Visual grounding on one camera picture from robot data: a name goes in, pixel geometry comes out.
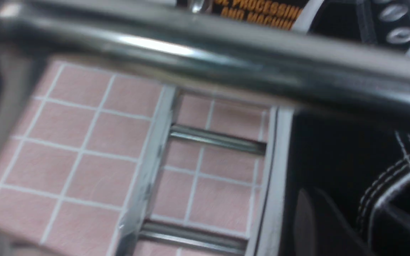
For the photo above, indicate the chrome metal shoe rack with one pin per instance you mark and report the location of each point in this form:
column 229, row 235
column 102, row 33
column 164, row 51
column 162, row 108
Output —
column 226, row 76

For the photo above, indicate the black canvas sneaker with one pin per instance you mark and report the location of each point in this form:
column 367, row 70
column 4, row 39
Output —
column 365, row 170
column 384, row 23

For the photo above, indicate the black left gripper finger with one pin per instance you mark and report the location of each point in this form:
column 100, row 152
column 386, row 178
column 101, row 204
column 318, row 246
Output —
column 320, row 229

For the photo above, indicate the pink checkered cloth mat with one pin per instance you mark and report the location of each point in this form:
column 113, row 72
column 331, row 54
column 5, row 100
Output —
column 69, row 170

